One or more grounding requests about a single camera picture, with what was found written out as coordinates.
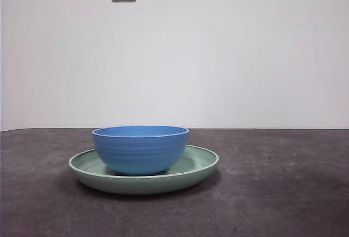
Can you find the blue bowl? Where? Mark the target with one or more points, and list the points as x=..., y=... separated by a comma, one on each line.
x=140, y=152

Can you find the green plate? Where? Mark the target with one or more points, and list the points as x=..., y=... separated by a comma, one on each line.
x=143, y=183

